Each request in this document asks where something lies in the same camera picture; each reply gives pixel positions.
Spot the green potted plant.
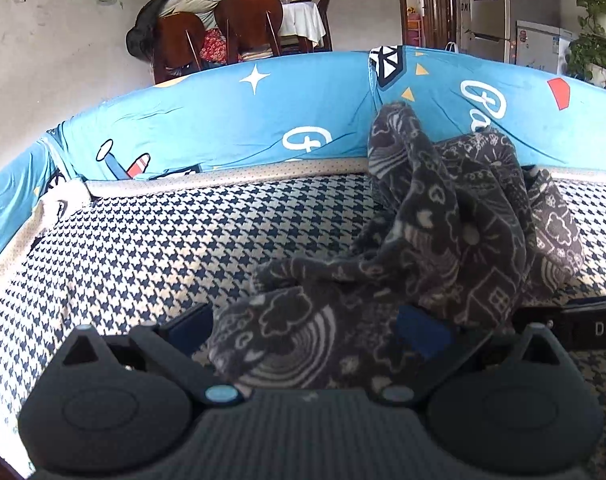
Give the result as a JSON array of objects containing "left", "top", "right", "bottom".
[{"left": 564, "top": 0, "right": 606, "bottom": 92}]

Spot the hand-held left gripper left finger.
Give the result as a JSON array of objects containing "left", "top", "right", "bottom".
[{"left": 60, "top": 303, "right": 246, "bottom": 408}]

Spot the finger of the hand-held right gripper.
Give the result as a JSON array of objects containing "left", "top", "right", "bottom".
[{"left": 512, "top": 305, "right": 560, "bottom": 334}]

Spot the grey patterned fleece garment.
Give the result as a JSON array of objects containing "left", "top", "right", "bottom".
[{"left": 205, "top": 101, "right": 587, "bottom": 391}]

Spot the white chest freezer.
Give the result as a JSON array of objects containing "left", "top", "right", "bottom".
[{"left": 514, "top": 20, "right": 574, "bottom": 77}]

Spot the blue printed sofa cover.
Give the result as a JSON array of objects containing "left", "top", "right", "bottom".
[{"left": 0, "top": 45, "right": 606, "bottom": 281}]

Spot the pink storage rack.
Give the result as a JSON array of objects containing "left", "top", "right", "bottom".
[{"left": 405, "top": 6, "right": 424, "bottom": 47}]

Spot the dark jacket pile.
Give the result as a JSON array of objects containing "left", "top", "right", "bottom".
[{"left": 125, "top": 0, "right": 244, "bottom": 61}]

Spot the dark wooden chair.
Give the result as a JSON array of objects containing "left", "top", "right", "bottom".
[{"left": 314, "top": 0, "right": 332, "bottom": 53}]

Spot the table with white tablecloth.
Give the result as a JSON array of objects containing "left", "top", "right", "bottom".
[{"left": 278, "top": 0, "right": 328, "bottom": 54}]

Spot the brown wooden chair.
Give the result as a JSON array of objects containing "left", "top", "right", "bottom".
[
  {"left": 214, "top": 0, "right": 284, "bottom": 64},
  {"left": 153, "top": 10, "right": 208, "bottom": 84}
]

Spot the red floral cloth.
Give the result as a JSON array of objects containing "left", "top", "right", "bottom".
[{"left": 198, "top": 27, "right": 231, "bottom": 66}]

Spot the houndstooth sofa seat cover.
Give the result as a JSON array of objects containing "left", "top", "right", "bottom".
[{"left": 0, "top": 167, "right": 606, "bottom": 480}]

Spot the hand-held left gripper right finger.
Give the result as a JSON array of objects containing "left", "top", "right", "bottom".
[{"left": 370, "top": 305, "right": 564, "bottom": 408}]

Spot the brown wooden door frame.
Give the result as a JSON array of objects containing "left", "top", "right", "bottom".
[{"left": 395, "top": 0, "right": 457, "bottom": 52}]

